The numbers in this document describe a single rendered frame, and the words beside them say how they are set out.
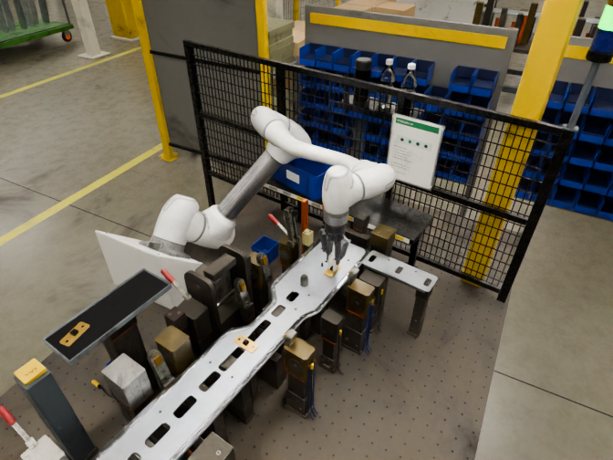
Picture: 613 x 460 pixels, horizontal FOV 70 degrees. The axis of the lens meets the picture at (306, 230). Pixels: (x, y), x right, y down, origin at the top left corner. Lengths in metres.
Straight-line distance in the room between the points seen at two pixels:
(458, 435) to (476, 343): 0.43
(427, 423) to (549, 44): 1.35
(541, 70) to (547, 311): 1.94
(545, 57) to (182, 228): 1.56
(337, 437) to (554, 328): 1.94
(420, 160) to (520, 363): 1.50
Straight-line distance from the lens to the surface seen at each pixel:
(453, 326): 2.06
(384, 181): 1.58
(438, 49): 3.38
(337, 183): 1.46
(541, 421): 2.80
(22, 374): 1.47
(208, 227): 2.14
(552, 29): 1.75
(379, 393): 1.79
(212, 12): 3.80
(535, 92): 1.80
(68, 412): 1.60
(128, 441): 1.43
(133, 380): 1.39
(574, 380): 3.05
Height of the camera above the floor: 2.20
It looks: 38 degrees down
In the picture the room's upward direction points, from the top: straight up
